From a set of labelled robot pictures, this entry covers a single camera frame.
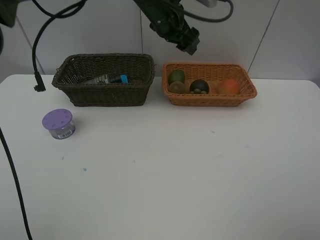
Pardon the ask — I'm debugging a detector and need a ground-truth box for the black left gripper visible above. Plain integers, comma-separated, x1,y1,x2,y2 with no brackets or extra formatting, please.
134,0,200,55

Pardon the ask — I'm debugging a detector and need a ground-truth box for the green lime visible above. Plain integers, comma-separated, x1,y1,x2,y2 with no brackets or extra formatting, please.
167,69,186,85

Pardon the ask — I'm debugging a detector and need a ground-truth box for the dark purple mangosteen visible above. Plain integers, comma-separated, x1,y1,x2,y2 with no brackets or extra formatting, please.
189,79,210,94

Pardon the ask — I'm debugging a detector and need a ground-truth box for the brown kiwi fruit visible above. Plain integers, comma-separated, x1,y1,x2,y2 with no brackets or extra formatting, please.
168,81,186,94

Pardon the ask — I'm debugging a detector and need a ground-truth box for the orange red peach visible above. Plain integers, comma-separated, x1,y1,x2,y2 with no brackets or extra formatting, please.
218,78,240,95

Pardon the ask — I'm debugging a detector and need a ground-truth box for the blue whiteboard eraser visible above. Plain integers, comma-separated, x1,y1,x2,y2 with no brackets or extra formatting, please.
120,74,129,84

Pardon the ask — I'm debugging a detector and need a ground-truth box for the dark green pump bottle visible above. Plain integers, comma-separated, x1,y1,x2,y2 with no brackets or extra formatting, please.
82,74,122,85

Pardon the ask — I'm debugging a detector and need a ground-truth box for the purple lidded round jar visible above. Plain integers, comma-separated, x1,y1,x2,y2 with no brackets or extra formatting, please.
42,108,76,140

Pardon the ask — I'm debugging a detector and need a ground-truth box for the orange wicker basket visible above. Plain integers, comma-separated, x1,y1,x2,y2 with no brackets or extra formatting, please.
162,62,257,107

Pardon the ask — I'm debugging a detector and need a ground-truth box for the dark brown wicker basket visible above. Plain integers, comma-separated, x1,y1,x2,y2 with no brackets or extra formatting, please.
52,53,155,107

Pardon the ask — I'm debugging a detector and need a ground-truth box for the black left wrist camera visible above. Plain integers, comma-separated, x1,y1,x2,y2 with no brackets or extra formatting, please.
196,0,218,8

